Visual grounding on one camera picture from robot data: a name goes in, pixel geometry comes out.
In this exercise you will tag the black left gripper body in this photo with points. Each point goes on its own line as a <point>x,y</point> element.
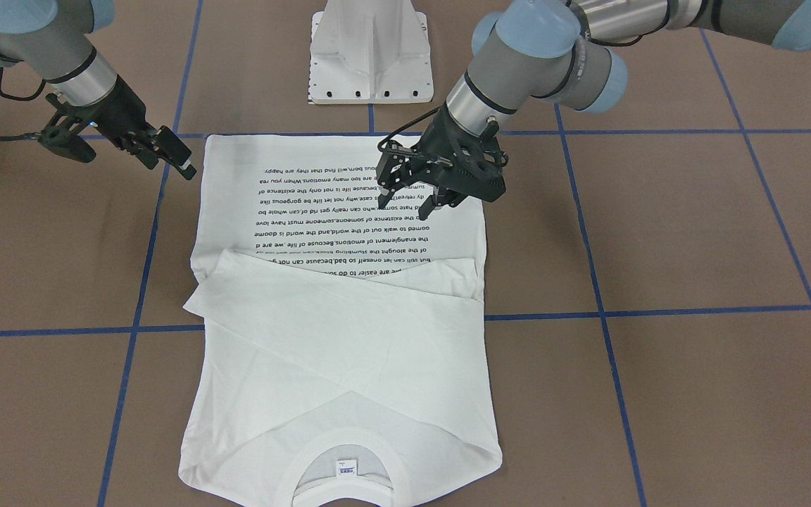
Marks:
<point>439,143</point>

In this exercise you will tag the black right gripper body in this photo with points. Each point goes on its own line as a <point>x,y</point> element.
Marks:
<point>122,113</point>

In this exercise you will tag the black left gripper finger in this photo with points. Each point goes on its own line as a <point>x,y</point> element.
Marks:
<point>437,199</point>

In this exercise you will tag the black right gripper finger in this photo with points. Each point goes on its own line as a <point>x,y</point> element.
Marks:
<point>167,146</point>

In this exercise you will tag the white printed t-shirt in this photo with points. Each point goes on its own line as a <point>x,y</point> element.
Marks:
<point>345,353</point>

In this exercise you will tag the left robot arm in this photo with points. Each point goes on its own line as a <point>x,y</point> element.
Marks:
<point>561,52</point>

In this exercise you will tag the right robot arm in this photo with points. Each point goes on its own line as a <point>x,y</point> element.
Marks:
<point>51,37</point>

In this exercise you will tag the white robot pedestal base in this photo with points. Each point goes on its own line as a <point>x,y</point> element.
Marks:
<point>370,52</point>

